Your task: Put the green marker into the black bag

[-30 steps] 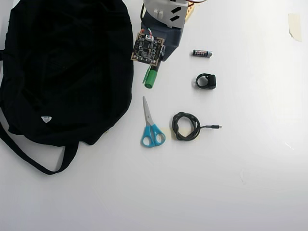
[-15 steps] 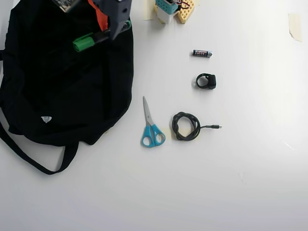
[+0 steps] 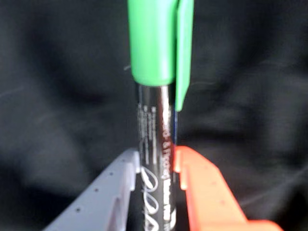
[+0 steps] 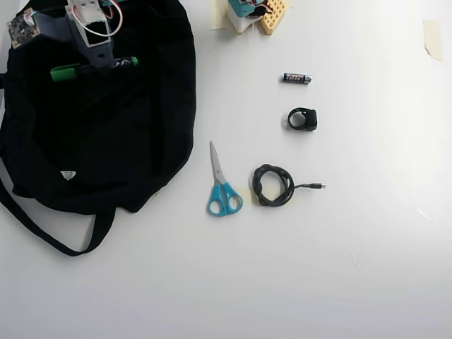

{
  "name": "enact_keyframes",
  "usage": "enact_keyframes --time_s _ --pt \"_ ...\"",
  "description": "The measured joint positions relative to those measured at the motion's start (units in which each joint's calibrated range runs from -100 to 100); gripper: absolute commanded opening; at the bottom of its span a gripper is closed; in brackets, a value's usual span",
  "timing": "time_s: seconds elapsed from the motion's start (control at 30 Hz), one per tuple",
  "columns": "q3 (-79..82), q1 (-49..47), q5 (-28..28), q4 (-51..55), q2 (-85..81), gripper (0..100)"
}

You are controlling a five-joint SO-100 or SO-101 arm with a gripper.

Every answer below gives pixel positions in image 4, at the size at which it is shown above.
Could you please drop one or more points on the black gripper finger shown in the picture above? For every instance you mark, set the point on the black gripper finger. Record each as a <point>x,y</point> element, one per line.
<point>101,60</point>

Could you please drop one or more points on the green black marker pen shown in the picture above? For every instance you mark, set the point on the green black marker pen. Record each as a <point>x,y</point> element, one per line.
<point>63,73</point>

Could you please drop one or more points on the white teal robot arm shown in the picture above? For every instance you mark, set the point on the white teal robot arm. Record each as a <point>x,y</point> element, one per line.
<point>84,10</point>

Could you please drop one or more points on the black cloth bag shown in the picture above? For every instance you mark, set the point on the black cloth bag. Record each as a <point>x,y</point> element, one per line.
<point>99,141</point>

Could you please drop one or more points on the black AA battery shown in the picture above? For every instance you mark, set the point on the black AA battery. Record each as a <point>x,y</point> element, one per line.
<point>297,78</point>

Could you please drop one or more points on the camera circuit board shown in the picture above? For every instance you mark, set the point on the camera circuit board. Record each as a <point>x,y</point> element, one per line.
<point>22,30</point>

